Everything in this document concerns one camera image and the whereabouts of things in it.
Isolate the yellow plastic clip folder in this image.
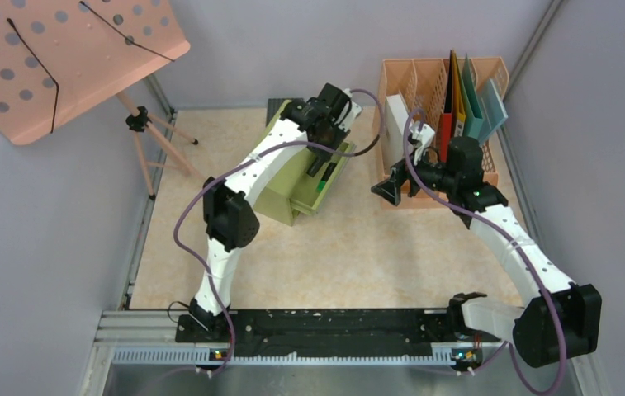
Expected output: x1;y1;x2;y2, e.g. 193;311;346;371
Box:
449;49;466;137

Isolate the white paper booklet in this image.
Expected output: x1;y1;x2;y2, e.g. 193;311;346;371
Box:
382;94;409;174

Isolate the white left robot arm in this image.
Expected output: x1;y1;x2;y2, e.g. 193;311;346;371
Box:
189;83;362;341

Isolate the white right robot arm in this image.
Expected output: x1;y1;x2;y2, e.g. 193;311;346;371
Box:
371;137;602;368

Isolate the gray lego baseplate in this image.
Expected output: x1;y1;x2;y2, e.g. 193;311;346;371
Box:
266;98;290;124

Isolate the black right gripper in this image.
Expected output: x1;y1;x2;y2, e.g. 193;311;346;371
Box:
372;144;458;205

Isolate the pink music stand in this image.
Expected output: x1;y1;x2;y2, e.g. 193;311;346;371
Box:
0;1;196;176

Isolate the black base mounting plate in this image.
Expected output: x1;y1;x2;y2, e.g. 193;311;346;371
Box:
175;309;495;358

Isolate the light blue hardcover book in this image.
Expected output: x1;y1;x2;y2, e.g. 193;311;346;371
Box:
477;78;509;145

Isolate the black green highlighter marker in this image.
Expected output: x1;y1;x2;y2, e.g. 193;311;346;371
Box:
316;176;329;193

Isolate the red folder in organizer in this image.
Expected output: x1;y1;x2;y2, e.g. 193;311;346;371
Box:
438;49;455;161

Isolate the teal plastic folder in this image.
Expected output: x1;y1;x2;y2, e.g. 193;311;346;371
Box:
459;55;484;139

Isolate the beige plastic file organizer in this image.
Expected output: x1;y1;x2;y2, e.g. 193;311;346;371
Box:
376;56;509;181

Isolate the green metal drawer cabinet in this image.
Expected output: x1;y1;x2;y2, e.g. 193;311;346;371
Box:
252;99;357;227

